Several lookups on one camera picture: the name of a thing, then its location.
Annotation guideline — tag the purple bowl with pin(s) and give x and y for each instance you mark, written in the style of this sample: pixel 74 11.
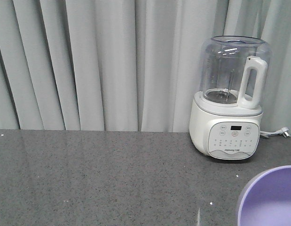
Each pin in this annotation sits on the purple bowl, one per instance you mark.
pixel 266 199

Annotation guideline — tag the grey pleated curtain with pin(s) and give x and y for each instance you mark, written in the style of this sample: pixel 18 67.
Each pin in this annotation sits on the grey pleated curtain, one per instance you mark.
pixel 127 65

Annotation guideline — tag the white blender with clear jar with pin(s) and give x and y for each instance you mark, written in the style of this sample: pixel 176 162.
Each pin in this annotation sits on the white blender with clear jar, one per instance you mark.
pixel 226 112

